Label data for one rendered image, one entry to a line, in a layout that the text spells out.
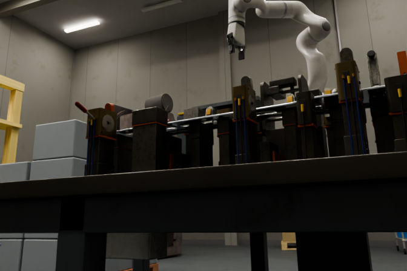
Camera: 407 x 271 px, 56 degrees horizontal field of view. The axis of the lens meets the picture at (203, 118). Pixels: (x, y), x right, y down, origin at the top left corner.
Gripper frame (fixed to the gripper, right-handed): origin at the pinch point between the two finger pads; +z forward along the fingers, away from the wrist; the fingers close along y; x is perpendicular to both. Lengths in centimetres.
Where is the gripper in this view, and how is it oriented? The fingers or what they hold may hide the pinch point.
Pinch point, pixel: (236, 54)
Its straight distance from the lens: 187.9
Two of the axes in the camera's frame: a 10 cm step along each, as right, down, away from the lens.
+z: -0.2, 9.7, -2.4
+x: 8.2, -1.2, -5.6
